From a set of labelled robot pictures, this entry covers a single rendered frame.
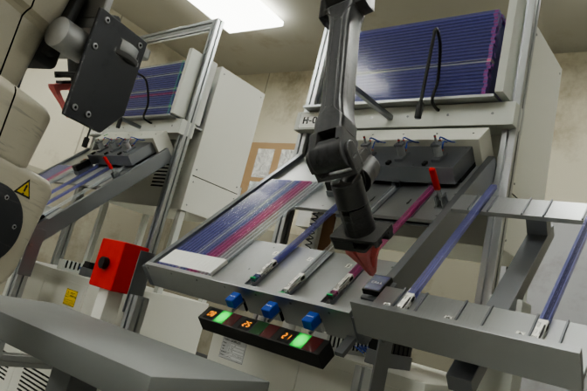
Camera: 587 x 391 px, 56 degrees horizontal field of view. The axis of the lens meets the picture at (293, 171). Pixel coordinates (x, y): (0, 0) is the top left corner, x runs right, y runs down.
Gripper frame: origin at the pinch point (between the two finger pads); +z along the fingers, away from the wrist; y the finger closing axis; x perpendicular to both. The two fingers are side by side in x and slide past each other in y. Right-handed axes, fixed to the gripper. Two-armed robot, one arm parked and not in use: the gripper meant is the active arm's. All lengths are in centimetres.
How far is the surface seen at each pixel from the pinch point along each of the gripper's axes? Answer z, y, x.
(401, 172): 4, 19, -47
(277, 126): 98, 314, -309
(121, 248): 12, 101, -6
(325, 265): 7.6, 19.0, -8.0
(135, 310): 15, 71, 13
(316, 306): 5.4, 10.3, 6.9
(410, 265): 8.1, 0.3, -12.9
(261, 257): 7.4, 38.2, -7.2
